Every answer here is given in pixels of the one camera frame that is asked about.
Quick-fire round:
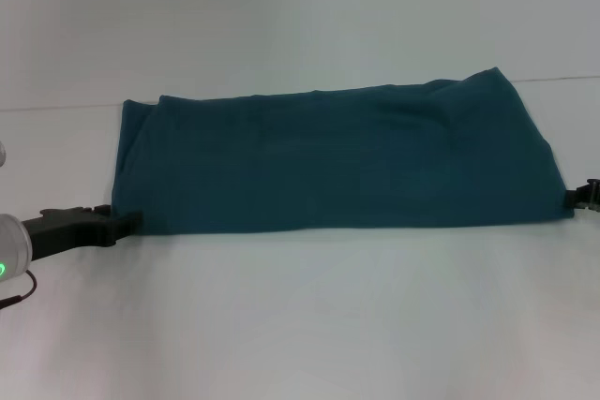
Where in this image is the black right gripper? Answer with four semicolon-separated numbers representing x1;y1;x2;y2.
564;177;600;214

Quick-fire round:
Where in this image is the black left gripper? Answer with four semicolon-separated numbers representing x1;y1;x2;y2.
22;202;143;264

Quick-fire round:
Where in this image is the teal FREE print T-shirt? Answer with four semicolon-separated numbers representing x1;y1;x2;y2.
110;67;576;237

